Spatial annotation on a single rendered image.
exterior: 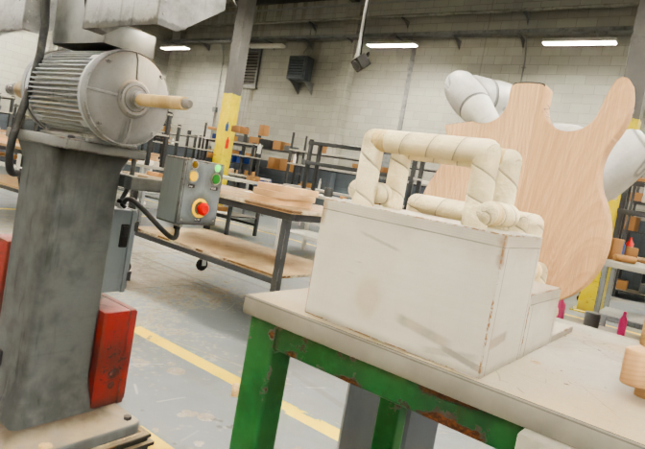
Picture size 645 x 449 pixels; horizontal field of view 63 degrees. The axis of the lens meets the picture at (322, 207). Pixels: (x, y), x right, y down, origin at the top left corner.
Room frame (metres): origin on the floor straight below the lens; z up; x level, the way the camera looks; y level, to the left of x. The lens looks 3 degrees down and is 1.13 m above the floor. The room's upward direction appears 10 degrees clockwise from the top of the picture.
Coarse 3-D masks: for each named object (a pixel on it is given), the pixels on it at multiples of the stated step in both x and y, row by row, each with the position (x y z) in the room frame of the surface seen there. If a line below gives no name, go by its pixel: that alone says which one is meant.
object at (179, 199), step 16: (176, 160) 1.57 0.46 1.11; (192, 160) 1.57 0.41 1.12; (176, 176) 1.56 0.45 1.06; (208, 176) 1.62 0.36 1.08; (160, 192) 1.60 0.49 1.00; (176, 192) 1.55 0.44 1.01; (192, 192) 1.58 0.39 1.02; (208, 192) 1.63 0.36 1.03; (144, 208) 1.63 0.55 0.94; (160, 208) 1.59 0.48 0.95; (176, 208) 1.55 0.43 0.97; (192, 208) 1.58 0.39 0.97; (160, 224) 1.62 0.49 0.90; (176, 224) 1.60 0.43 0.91; (192, 224) 1.60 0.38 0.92; (208, 224) 1.65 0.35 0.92
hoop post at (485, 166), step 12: (480, 156) 0.64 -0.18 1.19; (492, 156) 0.63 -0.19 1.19; (480, 168) 0.64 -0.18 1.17; (492, 168) 0.63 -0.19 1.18; (468, 180) 0.65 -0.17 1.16; (480, 180) 0.63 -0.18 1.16; (492, 180) 0.64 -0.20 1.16; (468, 192) 0.64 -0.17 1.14; (480, 192) 0.63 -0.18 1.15; (492, 192) 0.64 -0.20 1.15; (468, 204) 0.64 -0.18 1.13; (480, 204) 0.63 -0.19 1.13; (468, 216) 0.64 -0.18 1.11
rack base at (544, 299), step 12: (540, 288) 0.79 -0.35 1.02; (552, 288) 0.82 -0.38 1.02; (540, 300) 0.75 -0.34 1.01; (552, 300) 0.81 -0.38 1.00; (528, 312) 0.71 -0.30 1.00; (540, 312) 0.76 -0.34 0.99; (552, 312) 0.82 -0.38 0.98; (528, 324) 0.72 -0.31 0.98; (540, 324) 0.77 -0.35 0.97; (552, 324) 0.83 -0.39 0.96; (528, 336) 0.73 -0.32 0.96; (540, 336) 0.79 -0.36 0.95; (528, 348) 0.74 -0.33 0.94
